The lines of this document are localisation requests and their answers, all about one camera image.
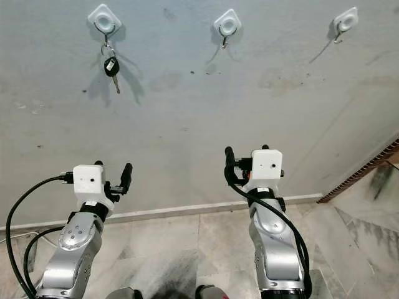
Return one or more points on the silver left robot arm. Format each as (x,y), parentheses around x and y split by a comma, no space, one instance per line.
(65,252)

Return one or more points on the robot right leg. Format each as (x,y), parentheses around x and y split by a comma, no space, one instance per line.
(209,293)

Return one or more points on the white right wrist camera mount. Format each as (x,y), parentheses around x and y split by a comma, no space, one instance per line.
(266,167)

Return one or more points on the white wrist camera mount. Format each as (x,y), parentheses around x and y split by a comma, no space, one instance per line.
(266,167)
(87,180)

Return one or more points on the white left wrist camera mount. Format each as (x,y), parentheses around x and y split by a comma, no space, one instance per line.
(87,180)

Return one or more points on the red brick tile wall edge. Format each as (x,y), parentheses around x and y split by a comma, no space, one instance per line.
(361,168)

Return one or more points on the white wall hook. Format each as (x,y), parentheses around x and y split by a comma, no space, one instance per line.
(104,19)
(346,19)
(227,23)

